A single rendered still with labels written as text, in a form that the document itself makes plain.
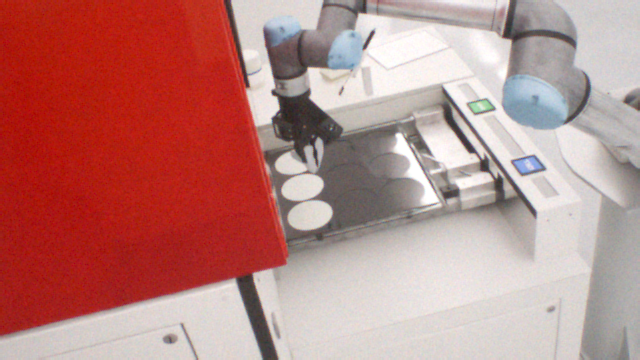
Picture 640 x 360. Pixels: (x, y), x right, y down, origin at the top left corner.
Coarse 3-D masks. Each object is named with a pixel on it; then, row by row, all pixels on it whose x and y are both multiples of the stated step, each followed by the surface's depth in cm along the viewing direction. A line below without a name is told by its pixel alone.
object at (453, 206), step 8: (448, 200) 150; (448, 208) 149; (456, 208) 150; (416, 216) 149; (424, 216) 149; (432, 216) 150; (384, 224) 148; (392, 224) 149; (400, 224) 149; (352, 232) 148; (360, 232) 148; (368, 232) 149; (328, 240) 148; (336, 240) 148; (288, 248) 147; (296, 248) 147; (304, 248) 148
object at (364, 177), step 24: (336, 144) 166; (360, 144) 165; (384, 144) 163; (336, 168) 158; (360, 168) 156; (384, 168) 155; (408, 168) 153; (336, 192) 150; (360, 192) 149; (384, 192) 148; (408, 192) 146; (432, 192) 145; (288, 216) 146; (336, 216) 144; (360, 216) 142; (288, 240) 140
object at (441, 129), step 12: (444, 120) 171; (420, 132) 168; (432, 132) 167; (444, 132) 166; (432, 144) 163; (444, 144) 162; (456, 144) 161; (432, 156) 161; (444, 156) 158; (456, 156) 157; (444, 180) 154; (492, 192) 145; (468, 204) 145; (480, 204) 146
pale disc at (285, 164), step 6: (282, 156) 166; (288, 156) 165; (276, 162) 164; (282, 162) 164; (288, 162) 163; (294, 162) 163; (276, 168) 162; (282, 168) 161; (288, 168) 161; (294, 168) 161; (300, 168) 160
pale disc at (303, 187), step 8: (296, 176) 158; (304, 176) 157; (312, 176) 157; (288, 184) 156; (296, 184) 155; (304, 184) 155; (312, 184) 154; (320, 184) 154; (288, 192) 153; (296, 192) 153; (304, 192) 152; (312, 192) 152; (296, 200) 150
